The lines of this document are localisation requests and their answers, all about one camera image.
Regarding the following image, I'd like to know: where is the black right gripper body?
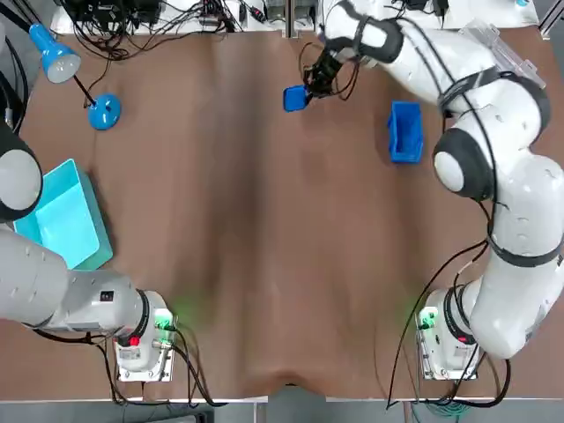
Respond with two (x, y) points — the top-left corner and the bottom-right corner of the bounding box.
(313, 48), (344, 80)

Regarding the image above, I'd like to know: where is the small blue parts tray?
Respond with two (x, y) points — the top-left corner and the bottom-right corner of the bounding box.
(282, 85), (312, 114)

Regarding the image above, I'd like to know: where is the blue storage box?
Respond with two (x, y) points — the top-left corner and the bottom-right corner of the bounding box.
(387, 100), (426, 166)

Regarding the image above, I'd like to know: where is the teal open plastic box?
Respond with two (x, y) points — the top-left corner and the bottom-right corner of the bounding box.
(12, 158), (115, 271)

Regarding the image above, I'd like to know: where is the clear plastic organizer case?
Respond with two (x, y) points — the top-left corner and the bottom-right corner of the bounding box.
(456, 23), (548, 90)

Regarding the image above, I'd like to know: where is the blue desk lamp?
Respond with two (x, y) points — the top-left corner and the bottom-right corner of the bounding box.
(27, 23), (122, 132)

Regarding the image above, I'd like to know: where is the silver aluminium post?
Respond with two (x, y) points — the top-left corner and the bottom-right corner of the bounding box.
(283, 0), (301, 39)

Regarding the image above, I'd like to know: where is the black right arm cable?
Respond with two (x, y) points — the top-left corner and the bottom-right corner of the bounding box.
(299, 0), (513, 412)

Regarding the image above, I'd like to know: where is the black lamp cable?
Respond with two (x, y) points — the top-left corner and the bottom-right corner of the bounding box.
(81, 41), (116, 110)

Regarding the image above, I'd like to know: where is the black cable bundle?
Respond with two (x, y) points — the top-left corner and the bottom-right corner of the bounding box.
(64, 0), (266, 62)

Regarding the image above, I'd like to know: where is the aluminium frame profile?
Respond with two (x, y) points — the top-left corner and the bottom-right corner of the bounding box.
(538, 0), (564, 41)
(0, 0), (50, 28)

